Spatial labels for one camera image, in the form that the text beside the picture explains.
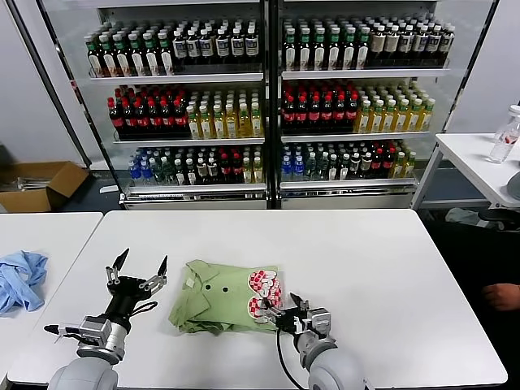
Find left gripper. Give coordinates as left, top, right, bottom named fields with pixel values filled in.
left=104, top=248, right=168, bottom=326

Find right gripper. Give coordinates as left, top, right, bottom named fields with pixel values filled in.
left=259, top=291, right=313, bottom=335

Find light green polo shirt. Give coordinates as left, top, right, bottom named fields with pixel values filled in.
left=168, top=259, right=285, bottom=336

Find person's bare hand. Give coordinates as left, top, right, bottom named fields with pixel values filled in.
left=483, top=284, right=520, bottom=312

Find crumpled light blue shirt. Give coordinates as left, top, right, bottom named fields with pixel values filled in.
left=0, top=250, right=50, bottom=319

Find brown cardboard box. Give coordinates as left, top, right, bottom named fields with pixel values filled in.
left=0, top=161, right=91, bottom=215

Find silver metal rods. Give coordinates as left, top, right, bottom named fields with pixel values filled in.
left=0, top=176, right=54, bottom=192

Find grey-green cloth bundle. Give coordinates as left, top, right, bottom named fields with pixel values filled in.
left=445, top=207, right=488, bottom=228

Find beverage display cabinet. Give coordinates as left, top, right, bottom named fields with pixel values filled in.
left=64, top=0, right=272, bottom=212
left=271, top=0, right=460, bottom=211

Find open glass cabinet door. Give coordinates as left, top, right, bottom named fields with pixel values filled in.
left=6, top=0, right=125, bottom=196
left=442, top=0, right=503, bottom=135

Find green-cap dark tea bottle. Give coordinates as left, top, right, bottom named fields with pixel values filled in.
left=298, top=28, right=313, bottom=73
left=143, top=33, right=161, bottom=78
left=327, top=28, right=342, bottom=72
left=87, top=37, right=103, bottom=79
left=284, top=29, right=298, bottom=73
left=157, top=32, right=176, bottom=77
left=312, top=28, right=327, bottom=73
left=128, top=34, right=146, bottom=78
left=341, top=28, right=357, bottom=72
left=114, top=35, right=132, bottom=79
left=100, top=35, right=117, bottom=79
left=356, top=28, right=371, bottom=71

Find white-cap dark labelled bottle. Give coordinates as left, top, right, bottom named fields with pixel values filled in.
left=230, top=28, right=245, bottom=59
left=215, top=29, right=231, bottom=59
left=413, top=25, right=428, bottom=54
left=440, top=25, right=455, bottom=54
left=399, top=25, right=414, bottom=54
left=245, top=28, right=260, bottom=59
left=200, top=30, right=216, bottom=60
left=427, top=25, right=442, bottom=54
left=173, top=31, right=188, bottom=62
left=186, top=30, right=202, bottom=61

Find black chair armrest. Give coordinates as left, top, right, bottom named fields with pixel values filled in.
left=477, top=209, right=520, bottom=232

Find white side table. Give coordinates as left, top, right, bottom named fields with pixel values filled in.
left=414, top=132, right=520, bottom=211

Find clear plastic water bottle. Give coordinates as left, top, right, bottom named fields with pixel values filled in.
left=488, top=106, right=520, bottom=165

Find beige-label drink bottle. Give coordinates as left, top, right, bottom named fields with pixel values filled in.
left=370, top=24, right=386, bottom=56
left=384, top=24, right=401, bottom=55

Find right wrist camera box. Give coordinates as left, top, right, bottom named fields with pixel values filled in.
left=307, top=307, right=332, bottom=336

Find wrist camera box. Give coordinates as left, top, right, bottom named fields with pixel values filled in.
left=307, top=307, right=332, bottom=336
left=79, top=315, right=113, bottom=347

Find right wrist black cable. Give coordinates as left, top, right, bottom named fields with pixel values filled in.
left=275, top=329, right=312, bottom=390

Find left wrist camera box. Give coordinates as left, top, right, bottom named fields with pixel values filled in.
left=79, top=315, right=113, bottom=347

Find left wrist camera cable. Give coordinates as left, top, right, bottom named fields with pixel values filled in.
left=43, top=323, right=82, bottom=340

